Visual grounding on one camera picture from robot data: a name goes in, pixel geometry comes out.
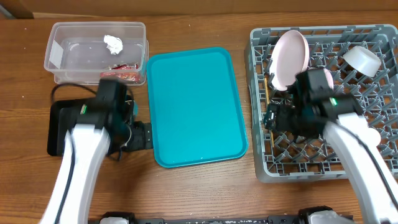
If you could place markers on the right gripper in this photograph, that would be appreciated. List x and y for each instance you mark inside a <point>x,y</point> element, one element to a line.
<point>282,123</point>

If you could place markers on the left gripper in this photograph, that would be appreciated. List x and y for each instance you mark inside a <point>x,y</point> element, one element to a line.
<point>142,135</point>

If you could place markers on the wooden chopstick slanted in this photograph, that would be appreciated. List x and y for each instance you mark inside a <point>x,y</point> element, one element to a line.
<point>267,90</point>

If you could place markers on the large white plate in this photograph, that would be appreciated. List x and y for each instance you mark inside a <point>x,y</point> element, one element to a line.
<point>289,57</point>

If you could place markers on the red snack wrapper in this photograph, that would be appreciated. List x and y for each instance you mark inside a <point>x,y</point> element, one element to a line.
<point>123,71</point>

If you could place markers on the small white cup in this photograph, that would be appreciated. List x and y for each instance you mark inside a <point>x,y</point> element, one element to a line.
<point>373,137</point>

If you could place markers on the white napkin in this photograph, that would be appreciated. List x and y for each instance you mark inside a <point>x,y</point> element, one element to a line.
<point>114,44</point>

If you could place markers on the grey-green bowl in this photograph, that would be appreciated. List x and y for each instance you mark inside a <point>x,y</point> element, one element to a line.
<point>363,61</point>

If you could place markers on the white bowl with crumbs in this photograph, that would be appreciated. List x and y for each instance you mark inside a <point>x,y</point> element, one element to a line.
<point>329,78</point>

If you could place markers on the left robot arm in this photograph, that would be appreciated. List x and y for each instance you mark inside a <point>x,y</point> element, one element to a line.
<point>83,147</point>

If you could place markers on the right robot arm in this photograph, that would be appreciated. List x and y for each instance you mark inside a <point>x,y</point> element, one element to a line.
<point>339,120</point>

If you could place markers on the grey dishwasher rack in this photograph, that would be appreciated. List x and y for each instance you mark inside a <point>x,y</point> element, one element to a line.
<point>297,159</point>

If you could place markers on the teal serving tray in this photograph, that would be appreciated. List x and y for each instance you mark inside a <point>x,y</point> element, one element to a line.
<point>195,110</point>

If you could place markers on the black plastic tray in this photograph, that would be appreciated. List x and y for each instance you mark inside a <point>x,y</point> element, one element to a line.
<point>62,115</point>

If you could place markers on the clear plastic storage bin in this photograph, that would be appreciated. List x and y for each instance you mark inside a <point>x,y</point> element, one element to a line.
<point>77,53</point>

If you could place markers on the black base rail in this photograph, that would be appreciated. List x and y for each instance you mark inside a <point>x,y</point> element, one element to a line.
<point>303,216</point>

